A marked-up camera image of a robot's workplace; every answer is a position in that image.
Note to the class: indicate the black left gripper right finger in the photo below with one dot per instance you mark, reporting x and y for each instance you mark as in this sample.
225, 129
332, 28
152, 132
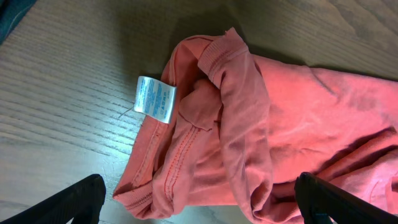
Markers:
323, 203

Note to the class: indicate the navy blue garment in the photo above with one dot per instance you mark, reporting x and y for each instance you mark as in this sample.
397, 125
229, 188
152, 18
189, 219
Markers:
12, 12

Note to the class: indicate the red orange t-shirt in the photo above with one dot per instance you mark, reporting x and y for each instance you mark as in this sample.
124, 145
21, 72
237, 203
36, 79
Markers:
244, 127

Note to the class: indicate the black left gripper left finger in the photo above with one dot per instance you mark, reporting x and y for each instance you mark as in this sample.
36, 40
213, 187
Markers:
79, 203

